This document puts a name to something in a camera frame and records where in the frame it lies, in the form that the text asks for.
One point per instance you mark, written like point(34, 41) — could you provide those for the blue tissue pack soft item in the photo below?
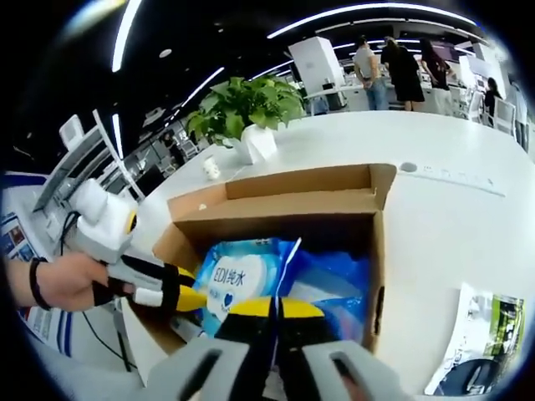
point(330, 275)

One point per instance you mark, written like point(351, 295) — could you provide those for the dark green packet soft item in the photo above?
point(468, 355)

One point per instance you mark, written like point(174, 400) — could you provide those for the blue wet wipes soft item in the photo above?
point(234, 275)

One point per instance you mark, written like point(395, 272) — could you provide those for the straight ceiling light strip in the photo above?
point(121, 33)

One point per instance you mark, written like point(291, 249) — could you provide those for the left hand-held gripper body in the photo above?
point(104, 225)

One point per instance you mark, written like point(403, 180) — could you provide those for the white office chair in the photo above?
point(505, 117)

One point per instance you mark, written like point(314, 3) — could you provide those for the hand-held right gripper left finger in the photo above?
point(242, 359)

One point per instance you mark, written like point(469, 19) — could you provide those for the person's left hand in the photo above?
point(71, 284)

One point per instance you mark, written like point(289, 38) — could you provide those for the white metal display rack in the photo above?
point(75, 138)

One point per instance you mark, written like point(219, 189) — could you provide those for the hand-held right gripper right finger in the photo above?
point(301, 359)

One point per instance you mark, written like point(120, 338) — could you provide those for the small white paper cup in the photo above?
point(211, 168)

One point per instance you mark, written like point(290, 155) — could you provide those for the black wristband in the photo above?
point(35, 284)

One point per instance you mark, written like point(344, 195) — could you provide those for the long curved ceiling light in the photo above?
point(284, 30)

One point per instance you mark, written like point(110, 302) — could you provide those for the brown cardboard shoe box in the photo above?
point(267, 196)

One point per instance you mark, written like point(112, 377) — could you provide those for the potted green plant white pot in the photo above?
point(251, 100)

